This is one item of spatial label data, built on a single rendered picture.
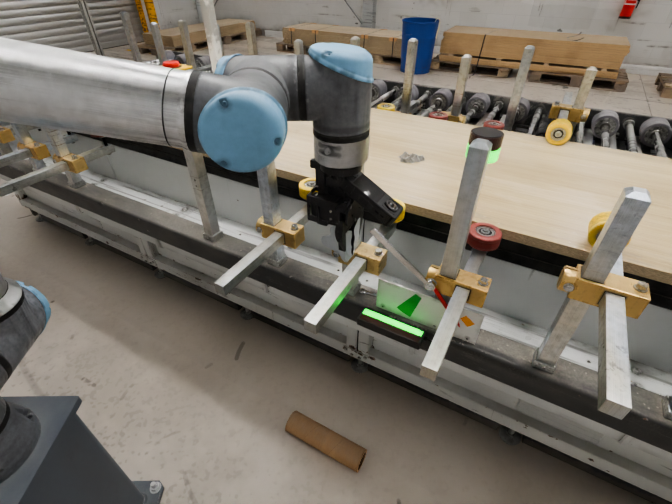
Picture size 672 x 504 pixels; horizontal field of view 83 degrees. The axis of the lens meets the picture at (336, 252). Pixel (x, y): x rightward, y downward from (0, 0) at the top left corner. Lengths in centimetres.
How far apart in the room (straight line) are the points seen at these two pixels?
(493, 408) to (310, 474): 69
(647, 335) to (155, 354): 180
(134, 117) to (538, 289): 99
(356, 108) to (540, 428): 129
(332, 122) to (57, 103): 33
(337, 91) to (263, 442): 132
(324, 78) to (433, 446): 136
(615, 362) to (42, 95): 80
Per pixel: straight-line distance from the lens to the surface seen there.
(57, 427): 113
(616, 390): 68
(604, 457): 163
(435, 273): 89
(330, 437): 150
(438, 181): 120
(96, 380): 200
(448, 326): 79
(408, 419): 165
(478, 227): 100
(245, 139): 44
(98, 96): 48
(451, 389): 156
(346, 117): 58
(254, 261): 97
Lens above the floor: 144
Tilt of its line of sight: 38 degrees down
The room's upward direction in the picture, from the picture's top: straight up
